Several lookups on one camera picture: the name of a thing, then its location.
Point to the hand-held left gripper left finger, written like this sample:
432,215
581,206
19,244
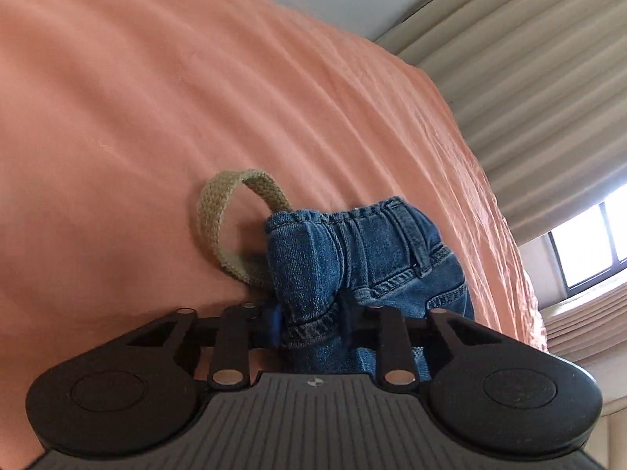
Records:
274,327

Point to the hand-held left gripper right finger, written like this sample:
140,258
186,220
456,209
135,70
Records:
392,338

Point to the blue denim pants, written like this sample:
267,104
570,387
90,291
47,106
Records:
318,274

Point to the narrow beige curtain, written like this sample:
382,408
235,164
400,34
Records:
588,333

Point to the window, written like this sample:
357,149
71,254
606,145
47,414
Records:
592,245

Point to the orange bed sheet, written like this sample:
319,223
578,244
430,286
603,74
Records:
147,107

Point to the wide beige curtain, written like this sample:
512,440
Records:
514,83

